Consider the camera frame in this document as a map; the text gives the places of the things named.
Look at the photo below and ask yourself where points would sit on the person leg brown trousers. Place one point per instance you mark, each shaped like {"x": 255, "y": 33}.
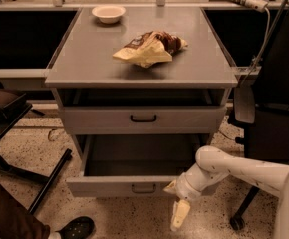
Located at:
{"x": 16, "y": 222}

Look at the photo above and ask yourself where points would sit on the black folding table left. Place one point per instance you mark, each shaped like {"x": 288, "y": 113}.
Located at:
{"x": 45, "y": 181}

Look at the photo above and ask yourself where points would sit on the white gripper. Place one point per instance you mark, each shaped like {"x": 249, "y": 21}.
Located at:
{"x": 186, "y": 187}

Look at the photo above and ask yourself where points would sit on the yellow brown chip bag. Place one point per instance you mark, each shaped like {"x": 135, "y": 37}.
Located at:
{"x": 150, "y": 48}

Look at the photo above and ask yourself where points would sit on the grey metal drawer cabinet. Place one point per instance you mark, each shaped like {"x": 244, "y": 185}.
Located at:
{"x": 85, "y": 74}

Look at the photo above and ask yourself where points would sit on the black shoe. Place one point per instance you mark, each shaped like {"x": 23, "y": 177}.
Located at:
{"x": 79, "y": 228}

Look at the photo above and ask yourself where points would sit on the grey drawer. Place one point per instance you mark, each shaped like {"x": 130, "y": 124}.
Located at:
{"x": 142, "y": 120}
{"x": 132, "y": 165}

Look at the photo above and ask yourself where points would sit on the black office chair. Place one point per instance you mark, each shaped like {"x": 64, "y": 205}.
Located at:
{"x": 262, "y": 110}

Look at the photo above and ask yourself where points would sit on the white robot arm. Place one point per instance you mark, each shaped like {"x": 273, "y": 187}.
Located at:
{"x": 212, "y": 165}

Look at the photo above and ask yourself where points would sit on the white bowl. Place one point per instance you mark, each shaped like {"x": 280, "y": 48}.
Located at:
{"x": 109, "y": 14}

